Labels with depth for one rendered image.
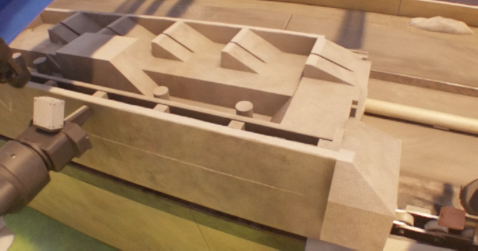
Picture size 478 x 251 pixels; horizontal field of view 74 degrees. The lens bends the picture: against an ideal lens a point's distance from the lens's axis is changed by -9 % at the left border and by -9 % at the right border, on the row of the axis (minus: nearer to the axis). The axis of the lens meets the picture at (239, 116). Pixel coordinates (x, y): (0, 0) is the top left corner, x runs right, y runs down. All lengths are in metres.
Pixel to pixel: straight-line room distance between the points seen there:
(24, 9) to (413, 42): 0.99
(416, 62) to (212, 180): 0.69
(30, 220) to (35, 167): 1.41
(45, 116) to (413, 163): 0.71
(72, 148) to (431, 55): 0.94
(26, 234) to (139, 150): 1.35
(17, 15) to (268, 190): 0.46
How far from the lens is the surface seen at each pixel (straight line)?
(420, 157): 0.82
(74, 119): 0.62
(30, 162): 0.55
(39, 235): 1.88
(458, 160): 0.85
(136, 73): 0.76
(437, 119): 0.87
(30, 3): 0.59
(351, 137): 0.52
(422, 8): 1.23
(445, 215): 0.65
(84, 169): 0.86
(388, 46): 1.09
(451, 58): 1.11
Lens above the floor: 1.38
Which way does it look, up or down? 47 degrees down
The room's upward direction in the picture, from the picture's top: 10 degrees counter-clockwise
